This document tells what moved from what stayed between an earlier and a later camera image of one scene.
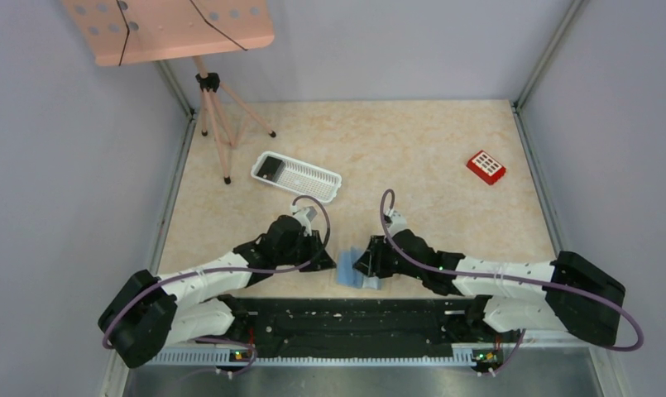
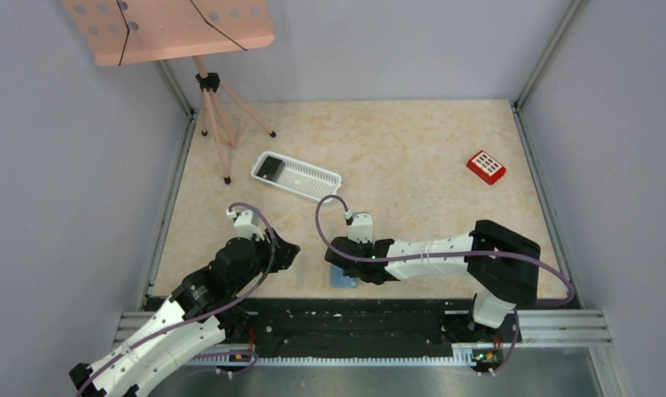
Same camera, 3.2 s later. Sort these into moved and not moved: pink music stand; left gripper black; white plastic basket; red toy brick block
Moved: left gripper black
Not moved: red toy brick block; pink music stand; white plastic basket
